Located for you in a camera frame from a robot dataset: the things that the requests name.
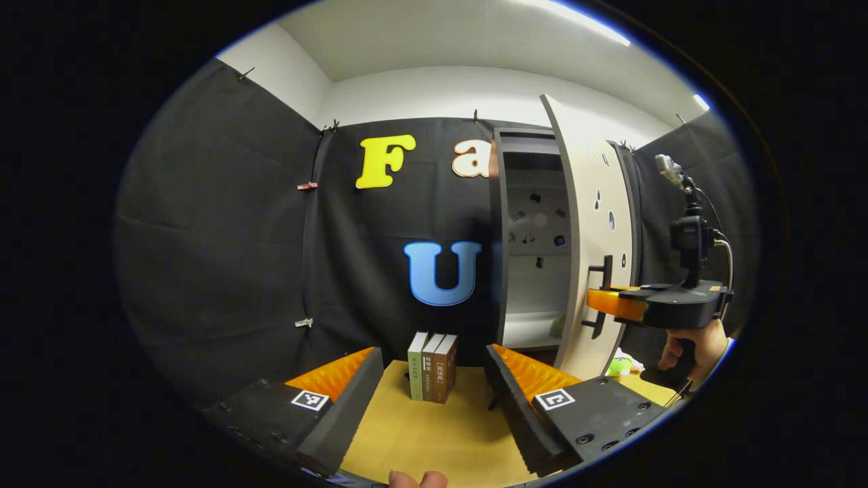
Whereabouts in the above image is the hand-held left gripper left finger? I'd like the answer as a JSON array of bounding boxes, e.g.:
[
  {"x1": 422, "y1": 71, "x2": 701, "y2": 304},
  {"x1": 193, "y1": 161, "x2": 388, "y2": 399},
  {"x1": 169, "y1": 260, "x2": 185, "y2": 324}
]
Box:
[{"x1": 203, "y1": 347, "x2": 385, "y2": 476}]

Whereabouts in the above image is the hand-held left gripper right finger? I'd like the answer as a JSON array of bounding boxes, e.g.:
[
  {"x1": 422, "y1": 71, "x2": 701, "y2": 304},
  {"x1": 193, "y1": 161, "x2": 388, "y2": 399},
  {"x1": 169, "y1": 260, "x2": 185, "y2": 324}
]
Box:
[{"x1": 484, "y1": 344, "x2": 679, "y2": 479}]

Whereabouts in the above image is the black cabinet door handle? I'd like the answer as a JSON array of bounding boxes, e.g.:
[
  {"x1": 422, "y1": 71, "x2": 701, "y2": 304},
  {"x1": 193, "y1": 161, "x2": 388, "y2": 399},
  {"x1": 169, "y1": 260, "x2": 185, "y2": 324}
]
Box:
[{"x1": 582, "y1": 255, "x2": 614, "y2": 340}]

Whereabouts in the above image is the cream cabinet door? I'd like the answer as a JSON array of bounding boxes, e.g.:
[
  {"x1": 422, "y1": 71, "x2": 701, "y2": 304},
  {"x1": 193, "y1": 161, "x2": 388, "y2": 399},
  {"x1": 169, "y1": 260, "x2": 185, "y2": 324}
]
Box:
[{"x1": 540, "y1": 94, "x2": 635, "y2": 382}]

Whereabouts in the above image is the green and white plush toy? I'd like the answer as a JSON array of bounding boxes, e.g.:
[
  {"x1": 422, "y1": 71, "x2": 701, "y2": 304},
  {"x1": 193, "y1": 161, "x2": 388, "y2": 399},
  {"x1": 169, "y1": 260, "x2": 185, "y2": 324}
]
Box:
[{"x1": 606, "y1": 348, "x2": 644, "y2": 378}]

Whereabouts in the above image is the green and white book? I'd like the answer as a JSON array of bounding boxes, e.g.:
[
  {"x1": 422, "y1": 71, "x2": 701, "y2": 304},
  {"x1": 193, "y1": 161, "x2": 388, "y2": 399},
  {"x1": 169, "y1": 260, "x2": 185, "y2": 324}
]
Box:
[{"x1": 408, "y1": 331, "x2": 429, "y2": 401}]

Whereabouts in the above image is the dark brown book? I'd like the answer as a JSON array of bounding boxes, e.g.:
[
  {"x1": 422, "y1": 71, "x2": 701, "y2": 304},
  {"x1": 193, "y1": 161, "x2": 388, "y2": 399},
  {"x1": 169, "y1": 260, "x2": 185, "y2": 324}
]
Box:
[{"x1": 420, "y1": 333, "x2": 446, "y2": 403}]

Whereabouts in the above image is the black backdrop cloth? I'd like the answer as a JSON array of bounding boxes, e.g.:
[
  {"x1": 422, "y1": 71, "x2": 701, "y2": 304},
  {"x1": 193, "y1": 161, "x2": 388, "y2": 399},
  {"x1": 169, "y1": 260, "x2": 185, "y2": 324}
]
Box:
[{"x1": 114, "y1": 58, "x2": 759, "y2": 414}]

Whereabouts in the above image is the thin gripper cable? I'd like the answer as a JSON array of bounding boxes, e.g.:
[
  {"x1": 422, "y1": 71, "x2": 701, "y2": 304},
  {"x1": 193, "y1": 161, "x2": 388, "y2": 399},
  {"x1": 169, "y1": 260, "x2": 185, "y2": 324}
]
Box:
[{"x1": 709, "y1": 230, "x2": 735, "y2": 319}]

